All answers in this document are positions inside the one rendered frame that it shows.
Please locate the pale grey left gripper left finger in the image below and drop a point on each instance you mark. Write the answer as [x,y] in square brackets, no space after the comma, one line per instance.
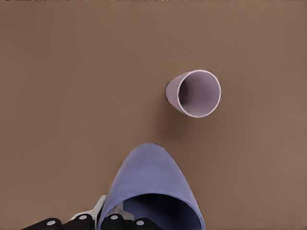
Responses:
[82,219]

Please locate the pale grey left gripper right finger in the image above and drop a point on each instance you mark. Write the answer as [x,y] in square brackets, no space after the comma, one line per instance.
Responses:
[120,221]

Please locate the pink cup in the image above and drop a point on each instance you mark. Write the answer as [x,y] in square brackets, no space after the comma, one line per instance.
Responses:
[199,94]

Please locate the purple cup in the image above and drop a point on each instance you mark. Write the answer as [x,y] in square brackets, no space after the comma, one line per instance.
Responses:
[149,172]

